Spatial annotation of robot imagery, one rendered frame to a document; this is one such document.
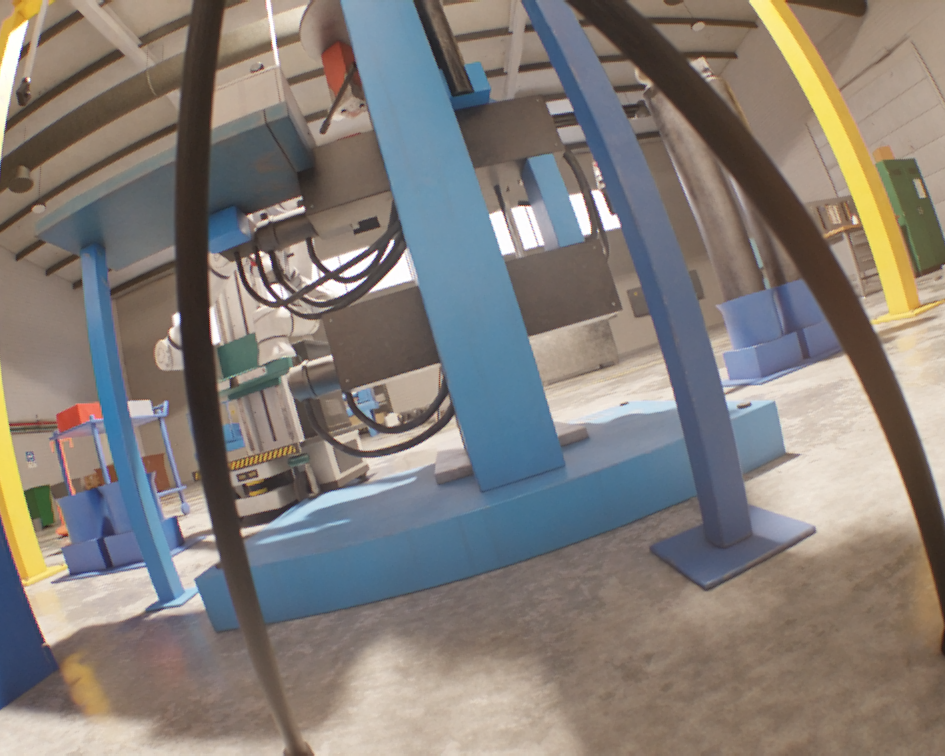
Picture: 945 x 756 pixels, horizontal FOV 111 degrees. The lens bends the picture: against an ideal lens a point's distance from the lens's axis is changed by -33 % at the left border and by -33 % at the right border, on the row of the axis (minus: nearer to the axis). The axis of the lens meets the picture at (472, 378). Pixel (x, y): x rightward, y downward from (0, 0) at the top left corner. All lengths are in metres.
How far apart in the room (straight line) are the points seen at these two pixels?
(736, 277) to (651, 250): 1.64
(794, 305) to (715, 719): 2.17
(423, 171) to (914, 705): 1.12
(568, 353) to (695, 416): 8.73
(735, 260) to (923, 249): 6.16
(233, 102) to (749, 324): 2.06
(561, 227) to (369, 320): 0.55
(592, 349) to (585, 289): 8.19
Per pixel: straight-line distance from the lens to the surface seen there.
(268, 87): 1.24
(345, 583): 0.92
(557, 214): 1.31
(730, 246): 2.29
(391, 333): 1.20
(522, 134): 1.40
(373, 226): 1.61
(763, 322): 2.26
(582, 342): 9.42
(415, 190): 1.05
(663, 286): 0.65
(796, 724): 0.44
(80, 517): 2.50
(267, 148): 1.26
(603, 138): 0.70
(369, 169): 1.35
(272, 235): 1.52
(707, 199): 2.33
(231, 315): 2.83
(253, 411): 2.74
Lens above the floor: 0.32
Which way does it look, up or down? 1 degrees up
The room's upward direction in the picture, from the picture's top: 17 degrees counter-clockwise
